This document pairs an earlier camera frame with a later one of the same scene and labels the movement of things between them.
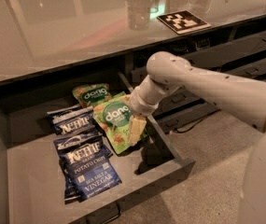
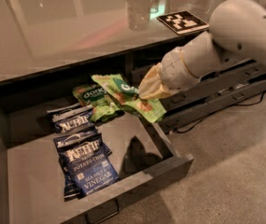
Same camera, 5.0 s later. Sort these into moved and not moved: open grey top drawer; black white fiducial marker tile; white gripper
Moved: white gripper
Not moved: open grey top drawer; black white fiducial marker tile
